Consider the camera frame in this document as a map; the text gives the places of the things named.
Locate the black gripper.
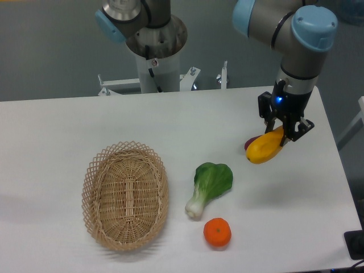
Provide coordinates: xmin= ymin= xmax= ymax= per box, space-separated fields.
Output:
xmin=258 ymin=80 xmax=315 ymax=147

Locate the yellow mango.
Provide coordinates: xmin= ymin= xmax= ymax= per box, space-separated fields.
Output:
xmin=245 ymin=126 xmax=284 ymax=164

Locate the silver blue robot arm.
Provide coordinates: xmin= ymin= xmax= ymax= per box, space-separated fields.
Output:
xmin=95 ymin=1 xmax=338 ymax=146

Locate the purple eggplant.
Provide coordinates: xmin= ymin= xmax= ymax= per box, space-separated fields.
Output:
xmin=244 ymin=136 xmax=260 ymax=151

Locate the green bok choy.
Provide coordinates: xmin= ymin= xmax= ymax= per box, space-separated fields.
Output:
xmin=185 ymin=162 xmax=233 ymax=219

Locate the orange tangerine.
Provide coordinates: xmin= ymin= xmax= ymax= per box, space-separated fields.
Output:
xmin=203 ymin=218 xmax=232 ymax=247

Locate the black device at edge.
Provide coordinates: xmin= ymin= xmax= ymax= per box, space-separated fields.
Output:
xmin=344 ymin=230 xmax=363 ymax=260

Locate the woven wicker basket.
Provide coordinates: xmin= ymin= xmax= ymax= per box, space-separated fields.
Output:
xmin=82 ymin=141 xmax=169 ymax=251

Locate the white frame at right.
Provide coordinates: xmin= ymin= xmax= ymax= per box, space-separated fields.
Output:
xmin=336 ymin=96 xmax=363 ymax=151

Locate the white metal base frame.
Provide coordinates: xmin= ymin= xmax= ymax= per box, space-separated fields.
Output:
xmin=98 ymin=60 xmax=230 ymax=96

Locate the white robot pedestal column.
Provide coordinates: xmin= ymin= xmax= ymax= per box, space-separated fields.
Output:
xmin=135 ymin=53 xmax=180 ymax=93

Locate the black cable on pedestal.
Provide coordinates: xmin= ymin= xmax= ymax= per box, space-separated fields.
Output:
xmin=144 ymin=44 xmax=163 ymax=93

